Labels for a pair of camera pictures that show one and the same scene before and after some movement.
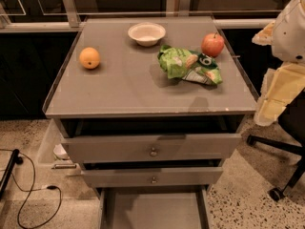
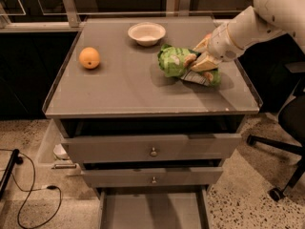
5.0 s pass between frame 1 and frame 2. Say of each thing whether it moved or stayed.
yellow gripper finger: moved
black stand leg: stayed
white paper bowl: stayed
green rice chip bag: stayed
